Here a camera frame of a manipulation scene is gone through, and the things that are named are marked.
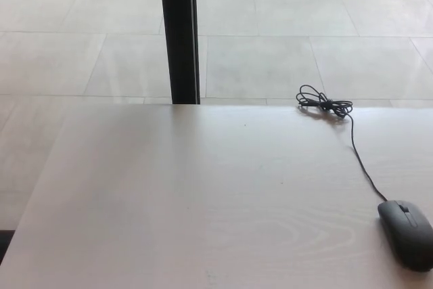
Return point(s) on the black computer mouse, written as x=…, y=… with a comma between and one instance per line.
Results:
x=407, y=235

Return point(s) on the black vertical frame post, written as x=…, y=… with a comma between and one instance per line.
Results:
x=177, y=32

